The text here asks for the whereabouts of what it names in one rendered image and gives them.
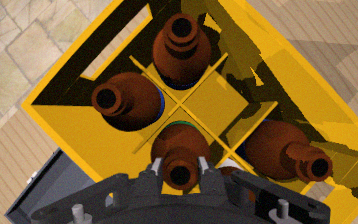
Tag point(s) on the grey square tray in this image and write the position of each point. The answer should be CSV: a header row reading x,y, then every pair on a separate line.
x,y
58,178

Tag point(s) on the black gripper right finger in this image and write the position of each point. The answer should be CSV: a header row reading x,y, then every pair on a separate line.
x,y
273,202

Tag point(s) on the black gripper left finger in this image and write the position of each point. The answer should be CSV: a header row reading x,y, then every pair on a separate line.
x,y
88,205

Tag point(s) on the yellow bottle crate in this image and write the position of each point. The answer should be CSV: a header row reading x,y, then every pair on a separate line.
x,y
259,74

